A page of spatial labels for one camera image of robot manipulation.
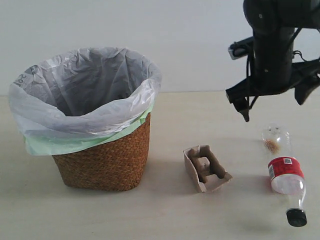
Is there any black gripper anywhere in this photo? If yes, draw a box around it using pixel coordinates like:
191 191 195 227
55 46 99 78
225 59 320 122

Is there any red label plastic bottle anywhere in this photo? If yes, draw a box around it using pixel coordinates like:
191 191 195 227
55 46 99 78
261 123 308 227

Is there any brown cardboard pulp tray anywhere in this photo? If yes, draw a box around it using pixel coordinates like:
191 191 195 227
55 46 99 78
183 145 233 193

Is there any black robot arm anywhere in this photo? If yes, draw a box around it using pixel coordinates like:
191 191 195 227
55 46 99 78
225 0 320 122

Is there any brown woven wicker basket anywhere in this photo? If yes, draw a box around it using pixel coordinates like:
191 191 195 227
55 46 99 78
52 114 151 192

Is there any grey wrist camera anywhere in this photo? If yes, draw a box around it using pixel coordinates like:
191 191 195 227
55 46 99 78
228 36 254 60

